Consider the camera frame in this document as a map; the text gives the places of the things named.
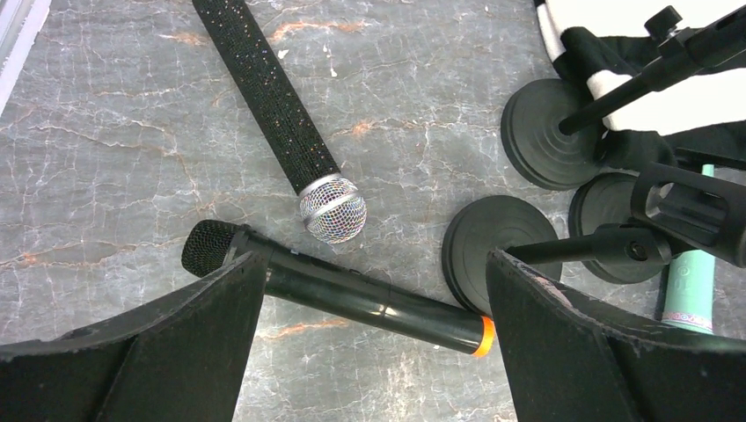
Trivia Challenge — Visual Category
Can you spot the black glitter microphone silver head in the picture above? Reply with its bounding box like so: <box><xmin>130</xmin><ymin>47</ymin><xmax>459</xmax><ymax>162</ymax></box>
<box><xmin>193</xmin><ymin>0</ymin><xmax>367</xmax><ymax>244</ymax></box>

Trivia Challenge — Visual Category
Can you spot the black microphone orange end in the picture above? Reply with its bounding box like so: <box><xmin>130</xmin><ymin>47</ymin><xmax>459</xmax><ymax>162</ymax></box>
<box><xmin>181</xmin><ymin>220</ymin><xmax>496</xmax><ymax>357</ymax></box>

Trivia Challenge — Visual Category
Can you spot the teal green microphone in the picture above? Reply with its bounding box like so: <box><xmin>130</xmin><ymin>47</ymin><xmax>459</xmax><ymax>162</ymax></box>
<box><xmin>661</xmin><ymin>164</ymin><xmax>717</xmax><ymax>336</ymax></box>

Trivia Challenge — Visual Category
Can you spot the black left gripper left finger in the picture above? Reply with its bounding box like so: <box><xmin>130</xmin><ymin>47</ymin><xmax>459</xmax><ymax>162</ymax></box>
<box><xmin>1</xmin><ymin>253</ymin><xmax>267</xmax><ymax>421</ymax></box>

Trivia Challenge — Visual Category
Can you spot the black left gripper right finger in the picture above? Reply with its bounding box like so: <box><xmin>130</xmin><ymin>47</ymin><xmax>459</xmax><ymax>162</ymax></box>
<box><xmin>486</xmin><ymin>250</ymin><xmax>745</xmax><ymax>421</ymax></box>

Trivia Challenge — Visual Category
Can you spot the round base mic stand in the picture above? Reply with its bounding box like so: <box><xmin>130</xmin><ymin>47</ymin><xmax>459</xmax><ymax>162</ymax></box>
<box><xmin>500</xmin><ymin>4</ymin><xmax>746</xmax><ymax>192</ymax></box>
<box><xmin>442</xmin><ymin>164</ymin><xmax>745</xmax><ymax>315</ymax></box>
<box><xmin>567</xmin><ymin>172</ymin><xmax>664</xmax><ymax>285</ymax></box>

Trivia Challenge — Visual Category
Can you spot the middle round base mic stand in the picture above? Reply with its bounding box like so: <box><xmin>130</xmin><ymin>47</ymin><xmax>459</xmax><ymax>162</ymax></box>
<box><xmin>567</xmin><ymin>172</ymin><xmax>664</xmax><ymax>285</ymax></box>

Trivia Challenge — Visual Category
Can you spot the front round base mic stand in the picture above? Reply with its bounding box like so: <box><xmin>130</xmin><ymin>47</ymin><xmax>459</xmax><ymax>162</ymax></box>
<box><xmin>442</xmin><ymin>164</ymin><xmax>745</xmax><ymax>315</ymax></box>

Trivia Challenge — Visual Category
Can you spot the back round base mic stand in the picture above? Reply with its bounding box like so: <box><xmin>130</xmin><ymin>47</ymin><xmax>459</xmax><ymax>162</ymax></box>
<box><xmin>500</xmin><ymin>4</ymin><xmax>746</xmax><ymax>192</ymax></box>

